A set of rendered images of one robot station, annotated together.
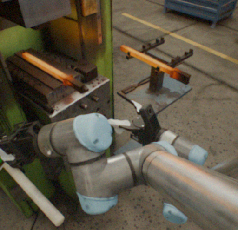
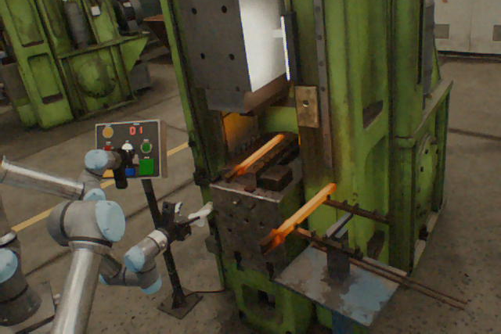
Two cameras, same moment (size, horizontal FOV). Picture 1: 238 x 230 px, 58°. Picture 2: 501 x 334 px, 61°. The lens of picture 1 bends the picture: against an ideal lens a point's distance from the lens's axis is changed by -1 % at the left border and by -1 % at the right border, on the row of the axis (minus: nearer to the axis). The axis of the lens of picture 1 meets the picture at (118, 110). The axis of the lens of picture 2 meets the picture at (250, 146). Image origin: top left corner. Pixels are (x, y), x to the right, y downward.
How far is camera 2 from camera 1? 1.68 m
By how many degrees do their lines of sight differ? 71
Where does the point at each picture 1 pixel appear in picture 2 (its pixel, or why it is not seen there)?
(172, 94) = (333, 298)
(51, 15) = (227, 107)
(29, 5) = (211, 95)
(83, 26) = (302, 135)
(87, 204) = not seen: hidden behind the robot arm
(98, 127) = (91, 156)
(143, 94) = (320, 264)
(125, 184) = not seen: hidden behind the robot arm
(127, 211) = not seen: outside the picture
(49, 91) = (225, 167)
